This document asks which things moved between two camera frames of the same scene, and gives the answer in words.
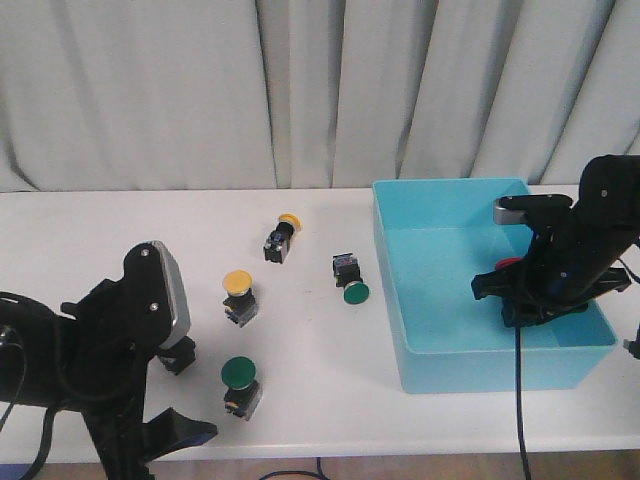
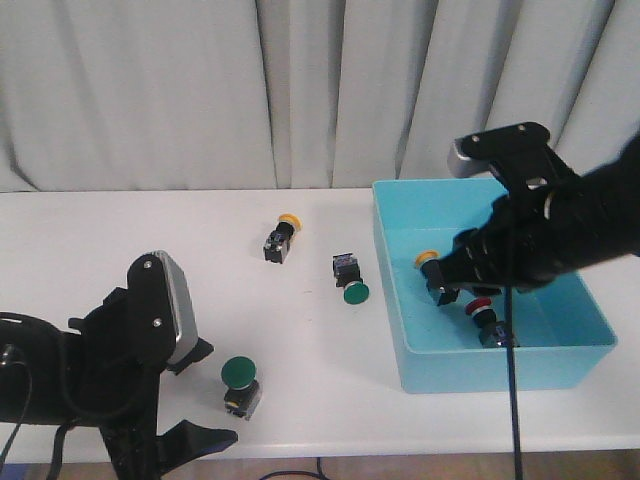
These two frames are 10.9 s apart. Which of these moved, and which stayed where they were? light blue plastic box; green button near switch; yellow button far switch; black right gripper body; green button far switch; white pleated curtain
Moved: black right gripper body
Stayed: light blue plastic box; white pleated curtain; green button far switch; yellow button far switch; green button near switch
